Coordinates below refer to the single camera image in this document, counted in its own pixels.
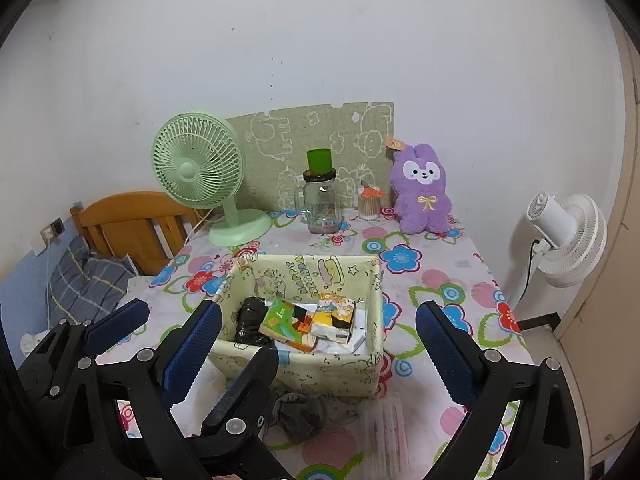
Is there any beige cabinet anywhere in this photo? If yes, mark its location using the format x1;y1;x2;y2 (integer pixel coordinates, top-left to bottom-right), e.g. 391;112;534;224
552;10;640;466

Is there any glass mug jar green lid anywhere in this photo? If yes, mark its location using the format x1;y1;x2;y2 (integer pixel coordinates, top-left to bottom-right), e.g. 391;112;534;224
295;148;346;235

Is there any yellow cartoon fabric box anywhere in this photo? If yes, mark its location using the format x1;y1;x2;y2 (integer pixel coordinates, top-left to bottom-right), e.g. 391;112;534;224
207;254;385;400

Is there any floral tablecloth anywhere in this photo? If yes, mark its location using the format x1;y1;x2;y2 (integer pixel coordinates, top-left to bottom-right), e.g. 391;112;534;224
95;207;528;480

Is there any cotton swab jar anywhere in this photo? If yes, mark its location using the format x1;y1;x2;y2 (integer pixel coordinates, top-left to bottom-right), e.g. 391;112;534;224
357;182;386;221

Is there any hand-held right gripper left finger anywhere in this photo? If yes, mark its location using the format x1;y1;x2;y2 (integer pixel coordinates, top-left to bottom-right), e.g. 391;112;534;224
60;300;223;480

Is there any green cartoon tissue pack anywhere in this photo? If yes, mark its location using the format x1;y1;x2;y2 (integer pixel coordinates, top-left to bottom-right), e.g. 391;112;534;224
259;299;321;356

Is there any white standing fan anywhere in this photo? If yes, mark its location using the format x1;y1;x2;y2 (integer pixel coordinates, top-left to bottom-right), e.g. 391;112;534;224
525;191;608;288

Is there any green desk fan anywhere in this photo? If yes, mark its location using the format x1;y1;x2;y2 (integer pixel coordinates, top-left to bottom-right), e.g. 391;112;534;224
151;107;273;248

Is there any grey plaid pillow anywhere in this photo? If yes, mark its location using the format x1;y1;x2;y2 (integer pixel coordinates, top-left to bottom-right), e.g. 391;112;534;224
47;237;136;333

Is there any wooden chair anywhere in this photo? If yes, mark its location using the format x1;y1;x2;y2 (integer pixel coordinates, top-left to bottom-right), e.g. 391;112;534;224
70;191;203;277

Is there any black fan cable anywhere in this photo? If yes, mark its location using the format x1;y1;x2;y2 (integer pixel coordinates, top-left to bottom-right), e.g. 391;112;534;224
520;237;542;311

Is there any white wall cable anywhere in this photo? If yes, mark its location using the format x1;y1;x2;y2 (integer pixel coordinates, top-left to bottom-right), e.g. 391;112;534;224
44;242;55;333

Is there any green patterned board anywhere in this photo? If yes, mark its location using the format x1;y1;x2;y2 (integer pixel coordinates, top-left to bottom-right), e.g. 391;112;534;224
225;101;395;213

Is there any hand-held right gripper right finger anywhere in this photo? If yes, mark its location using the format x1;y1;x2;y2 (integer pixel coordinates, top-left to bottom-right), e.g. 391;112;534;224
416;301;596;480

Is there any black plastic bag roll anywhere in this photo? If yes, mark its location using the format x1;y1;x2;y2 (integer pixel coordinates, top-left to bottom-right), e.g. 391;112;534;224
232;296;276;348

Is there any crumpled white cloth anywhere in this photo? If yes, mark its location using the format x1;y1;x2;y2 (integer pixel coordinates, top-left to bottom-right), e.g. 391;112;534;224
20;332;51;357

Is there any grey sock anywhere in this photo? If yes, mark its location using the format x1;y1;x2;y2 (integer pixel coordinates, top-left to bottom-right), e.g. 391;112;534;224
270;391;328;445

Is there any purple plush bunny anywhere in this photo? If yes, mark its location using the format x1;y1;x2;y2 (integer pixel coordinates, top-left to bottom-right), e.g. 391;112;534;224
385;135;453;235

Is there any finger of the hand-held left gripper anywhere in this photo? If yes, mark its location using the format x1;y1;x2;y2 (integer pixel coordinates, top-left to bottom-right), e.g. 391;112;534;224
200;347;279;441
20;299;151;401

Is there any white plastic packet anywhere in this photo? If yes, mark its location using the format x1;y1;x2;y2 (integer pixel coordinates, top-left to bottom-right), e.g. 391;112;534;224
272;307;371;357

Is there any wall power socket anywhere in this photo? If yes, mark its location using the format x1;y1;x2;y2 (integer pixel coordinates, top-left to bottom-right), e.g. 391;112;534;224
40;217;66;243

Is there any translucent beige packet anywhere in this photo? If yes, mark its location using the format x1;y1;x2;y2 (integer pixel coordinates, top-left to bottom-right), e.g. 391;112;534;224
362;397;408;461

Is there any white blanket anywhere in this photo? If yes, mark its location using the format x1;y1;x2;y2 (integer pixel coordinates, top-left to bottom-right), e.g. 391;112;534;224
127;272;168;292

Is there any yellow cartoon tissue pack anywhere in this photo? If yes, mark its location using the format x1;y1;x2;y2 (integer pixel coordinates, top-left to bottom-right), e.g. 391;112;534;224
311;292;357;345

